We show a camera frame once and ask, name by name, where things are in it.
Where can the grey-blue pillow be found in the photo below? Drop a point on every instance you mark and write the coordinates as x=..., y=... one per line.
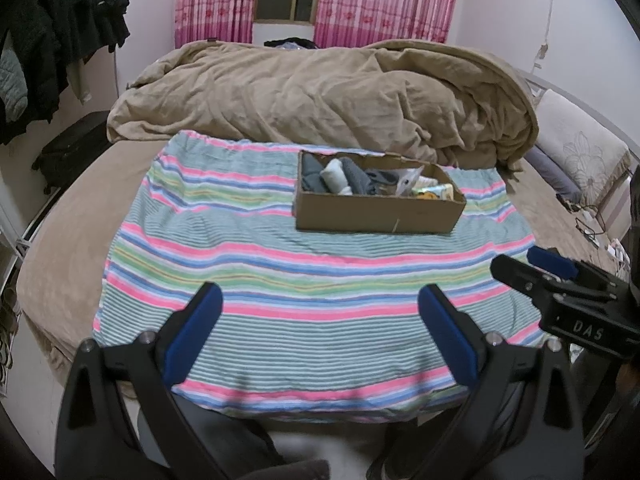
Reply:
x=550, y=172

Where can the beige blanket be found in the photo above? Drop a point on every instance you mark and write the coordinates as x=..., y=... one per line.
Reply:
x=300, y=95

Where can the clear snack zip bag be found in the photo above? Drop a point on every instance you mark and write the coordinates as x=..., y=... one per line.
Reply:
x=435, y=192

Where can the black suitcase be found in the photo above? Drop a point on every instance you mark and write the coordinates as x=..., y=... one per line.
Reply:
x=70, y=150

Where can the white power strip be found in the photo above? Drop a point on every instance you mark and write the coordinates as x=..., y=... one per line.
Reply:
x=617, y=255

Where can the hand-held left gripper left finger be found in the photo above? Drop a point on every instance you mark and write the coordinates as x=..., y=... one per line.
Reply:
x=192, y=332

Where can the grey quilted garment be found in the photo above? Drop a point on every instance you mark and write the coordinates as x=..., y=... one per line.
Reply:
x=10, y=80

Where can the bed with beige sheet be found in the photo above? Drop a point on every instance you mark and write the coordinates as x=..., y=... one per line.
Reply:
x=65, y=240

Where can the white patterned pillow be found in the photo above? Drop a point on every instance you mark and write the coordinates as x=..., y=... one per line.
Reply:
x=575, y=145

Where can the brown cardboard box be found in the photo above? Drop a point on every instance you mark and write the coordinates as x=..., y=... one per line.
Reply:
x=375, y=217

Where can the metal bed headboard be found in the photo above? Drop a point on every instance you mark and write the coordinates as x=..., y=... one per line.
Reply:
x=575, y=97

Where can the dark cloth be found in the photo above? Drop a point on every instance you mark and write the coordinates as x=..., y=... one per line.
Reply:
x=292, y=42

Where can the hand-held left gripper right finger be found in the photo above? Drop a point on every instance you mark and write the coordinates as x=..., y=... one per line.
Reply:
x=447, y=340

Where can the dark grey sock bundle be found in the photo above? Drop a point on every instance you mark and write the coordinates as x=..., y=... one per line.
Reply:
x=370, y=180

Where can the white sock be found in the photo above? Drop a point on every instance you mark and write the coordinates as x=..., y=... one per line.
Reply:
x=336, y=175

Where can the hanging black clothes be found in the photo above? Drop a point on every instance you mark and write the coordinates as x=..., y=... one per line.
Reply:
x=45, y=20

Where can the light grey knit sock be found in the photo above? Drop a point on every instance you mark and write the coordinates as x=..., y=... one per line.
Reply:
x=312, y=172

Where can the striped colourful cloth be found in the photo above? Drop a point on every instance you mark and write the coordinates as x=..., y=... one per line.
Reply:
x=300, y=280

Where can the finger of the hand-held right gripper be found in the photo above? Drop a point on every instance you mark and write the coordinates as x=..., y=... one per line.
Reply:
x=520, y=275
x=552, y=262

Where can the pink curtain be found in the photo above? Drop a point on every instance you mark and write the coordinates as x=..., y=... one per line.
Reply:
x=385, y=0
x=215, y=0

